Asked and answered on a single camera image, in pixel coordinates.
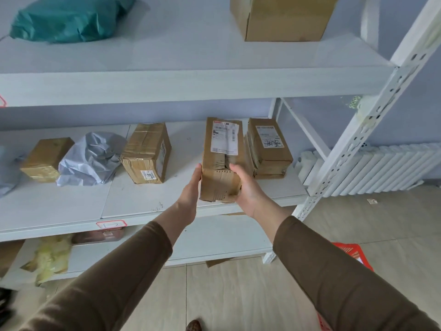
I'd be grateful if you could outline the person's right hand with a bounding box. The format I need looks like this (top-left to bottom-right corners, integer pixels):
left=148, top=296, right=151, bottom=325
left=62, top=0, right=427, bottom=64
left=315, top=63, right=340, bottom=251
left=227, top=163, right=276, bottom=221

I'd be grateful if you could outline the person's left hand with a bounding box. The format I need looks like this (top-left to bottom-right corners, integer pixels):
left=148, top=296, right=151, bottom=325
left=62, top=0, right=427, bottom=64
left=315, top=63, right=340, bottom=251
left=176, top=163, right=203, bottom=227

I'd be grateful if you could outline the cardboard box with torn flap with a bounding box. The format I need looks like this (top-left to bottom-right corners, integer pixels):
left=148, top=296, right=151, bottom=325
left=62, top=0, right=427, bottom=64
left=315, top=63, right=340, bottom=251
left=199, top=117, right=247, bottom=204

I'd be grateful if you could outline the long taped cardboard box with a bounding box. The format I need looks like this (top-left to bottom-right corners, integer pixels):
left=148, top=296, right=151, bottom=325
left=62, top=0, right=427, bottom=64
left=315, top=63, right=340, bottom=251
left=246, top=117, right=294, bottom=180

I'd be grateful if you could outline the narrow cardboard box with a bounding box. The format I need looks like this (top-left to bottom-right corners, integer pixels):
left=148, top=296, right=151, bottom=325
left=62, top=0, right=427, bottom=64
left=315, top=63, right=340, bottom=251
left=119, top=123, right=172, bottom=185

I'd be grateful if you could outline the red plastic basket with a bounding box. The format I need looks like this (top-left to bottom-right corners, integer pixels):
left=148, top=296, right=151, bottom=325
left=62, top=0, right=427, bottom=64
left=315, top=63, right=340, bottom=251
left=317, top=241, right=374, bottom=331

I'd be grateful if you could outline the grey mailer bag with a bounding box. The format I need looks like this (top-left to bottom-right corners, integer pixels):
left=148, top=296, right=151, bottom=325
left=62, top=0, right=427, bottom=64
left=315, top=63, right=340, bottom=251
left=0, top=146, right=23, bottom=199
left=56, top=131, right=128, bottom=187

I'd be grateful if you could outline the white metal shelving rack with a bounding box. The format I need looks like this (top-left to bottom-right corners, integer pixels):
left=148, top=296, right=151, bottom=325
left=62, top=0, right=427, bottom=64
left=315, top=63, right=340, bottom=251
left=0, top=0, right=441, bottom=290

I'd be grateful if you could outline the small box shelf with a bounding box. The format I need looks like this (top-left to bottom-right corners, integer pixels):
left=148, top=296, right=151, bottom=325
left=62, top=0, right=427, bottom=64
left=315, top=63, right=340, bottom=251
left=20, top=137, right=75, bottom=184

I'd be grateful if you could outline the large cardboard box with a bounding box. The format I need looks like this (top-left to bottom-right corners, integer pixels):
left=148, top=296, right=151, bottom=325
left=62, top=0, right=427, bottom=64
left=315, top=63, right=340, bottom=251
left=230, top=0, right=340, bottom=42

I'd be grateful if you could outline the teal mailer bag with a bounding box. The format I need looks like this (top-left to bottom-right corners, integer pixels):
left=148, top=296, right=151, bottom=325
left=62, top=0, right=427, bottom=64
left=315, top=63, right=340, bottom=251
left=9, top=0, right=136, bottom=44

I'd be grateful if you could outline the person's left forearm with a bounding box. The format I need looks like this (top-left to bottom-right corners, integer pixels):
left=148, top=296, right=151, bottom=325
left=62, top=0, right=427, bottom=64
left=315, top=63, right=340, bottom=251
left=17, top=200, right=199, bottom=331

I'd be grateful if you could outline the person's right forearm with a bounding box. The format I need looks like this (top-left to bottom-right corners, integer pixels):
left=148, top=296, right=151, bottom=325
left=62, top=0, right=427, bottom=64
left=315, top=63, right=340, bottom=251
left=253, top=203, right=441, bottom=331

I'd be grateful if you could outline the red box in dark tray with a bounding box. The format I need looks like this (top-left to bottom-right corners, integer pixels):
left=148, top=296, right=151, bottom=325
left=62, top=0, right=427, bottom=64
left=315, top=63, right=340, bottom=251
left=72, top=228, right=124, bottom=245

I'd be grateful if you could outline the green white tape scrap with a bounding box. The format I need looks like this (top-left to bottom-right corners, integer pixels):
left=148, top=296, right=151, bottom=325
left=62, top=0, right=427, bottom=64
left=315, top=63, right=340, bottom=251
left=345, top=95, right=371, bottom=116

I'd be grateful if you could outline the white radiator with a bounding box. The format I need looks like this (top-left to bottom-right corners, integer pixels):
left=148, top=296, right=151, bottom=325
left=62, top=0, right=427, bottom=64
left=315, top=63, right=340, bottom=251
left=298, top=143, right=441, bottom=198

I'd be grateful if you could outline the yellow plastic bag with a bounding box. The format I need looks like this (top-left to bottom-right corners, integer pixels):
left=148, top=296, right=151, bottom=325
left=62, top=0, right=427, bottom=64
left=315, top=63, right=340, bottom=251
left=21, top=234, right=73, bottom=286

